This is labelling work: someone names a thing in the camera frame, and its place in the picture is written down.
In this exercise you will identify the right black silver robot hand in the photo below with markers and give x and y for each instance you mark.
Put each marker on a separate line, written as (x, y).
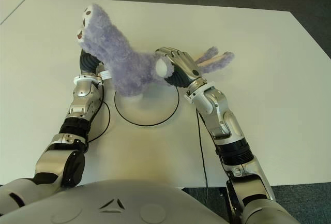
(186, 68)

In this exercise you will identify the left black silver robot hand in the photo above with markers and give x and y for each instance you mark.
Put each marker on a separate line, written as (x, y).
(88, 65)

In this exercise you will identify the purple plush rabbit doll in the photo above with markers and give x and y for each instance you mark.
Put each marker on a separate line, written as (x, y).
(121, 58)

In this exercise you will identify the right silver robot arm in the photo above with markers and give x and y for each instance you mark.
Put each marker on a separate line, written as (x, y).
(222, 120)

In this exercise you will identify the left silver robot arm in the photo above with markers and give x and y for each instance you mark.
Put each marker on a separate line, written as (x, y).
(81, 105)

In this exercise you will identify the white plate with black rim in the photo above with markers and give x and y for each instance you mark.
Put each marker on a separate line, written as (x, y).
(155, 107)

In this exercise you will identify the grey robot torso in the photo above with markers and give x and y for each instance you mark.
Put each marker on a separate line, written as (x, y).
(116, 203)

